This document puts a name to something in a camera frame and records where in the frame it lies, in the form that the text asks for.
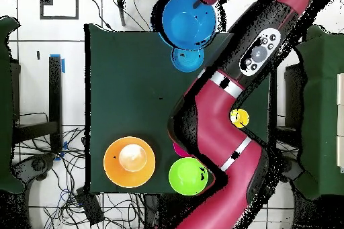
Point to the yellow cup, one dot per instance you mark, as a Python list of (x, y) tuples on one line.
[(240, 118)]

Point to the black equipment stand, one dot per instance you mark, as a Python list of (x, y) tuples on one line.
[(294, 97)]

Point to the shallow blue bowl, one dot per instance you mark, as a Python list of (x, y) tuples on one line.
[(188, 62)]

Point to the green bowl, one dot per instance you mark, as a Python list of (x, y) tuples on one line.
[(185, 176)]

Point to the pink red bowl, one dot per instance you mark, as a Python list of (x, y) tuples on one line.
[(179, 151)]

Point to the dark grey chair with knob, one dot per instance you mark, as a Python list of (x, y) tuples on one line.
[(39, 164)]

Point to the green cloth side table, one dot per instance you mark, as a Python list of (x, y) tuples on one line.
[(322, 105), (5, 105)]

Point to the black power box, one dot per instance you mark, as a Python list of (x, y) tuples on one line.
[(90, 207)]

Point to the large yellow bowl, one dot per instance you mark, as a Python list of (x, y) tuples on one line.
[(113, 167)]

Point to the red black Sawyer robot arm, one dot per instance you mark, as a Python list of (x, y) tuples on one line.
[(220, 137)]

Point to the black stand bar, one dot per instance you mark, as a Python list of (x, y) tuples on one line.
[(55, 92)]

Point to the large blue bowl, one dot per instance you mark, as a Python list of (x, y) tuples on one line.
[(188, 22)]

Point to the white boxes stack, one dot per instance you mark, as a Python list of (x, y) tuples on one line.
[(340, 121)]

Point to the dark green tablecloth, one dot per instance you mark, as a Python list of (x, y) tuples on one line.
[(134, 78)]

